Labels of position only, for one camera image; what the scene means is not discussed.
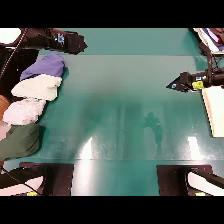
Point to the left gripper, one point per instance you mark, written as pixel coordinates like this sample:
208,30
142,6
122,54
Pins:
74,42

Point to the folded cream garment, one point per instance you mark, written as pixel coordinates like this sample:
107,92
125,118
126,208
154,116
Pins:
215,110

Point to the pale pink fluffy garment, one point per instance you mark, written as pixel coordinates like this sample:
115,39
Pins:
24,111

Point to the heap of clothes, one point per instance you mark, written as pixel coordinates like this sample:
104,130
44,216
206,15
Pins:
210,37

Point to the dark green garment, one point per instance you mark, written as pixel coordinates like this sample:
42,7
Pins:
20,140

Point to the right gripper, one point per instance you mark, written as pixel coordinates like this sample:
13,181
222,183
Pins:
186,81

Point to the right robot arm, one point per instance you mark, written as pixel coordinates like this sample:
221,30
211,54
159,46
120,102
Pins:
216,78

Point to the purple garment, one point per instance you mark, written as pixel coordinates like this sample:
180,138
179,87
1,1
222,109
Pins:
45,67

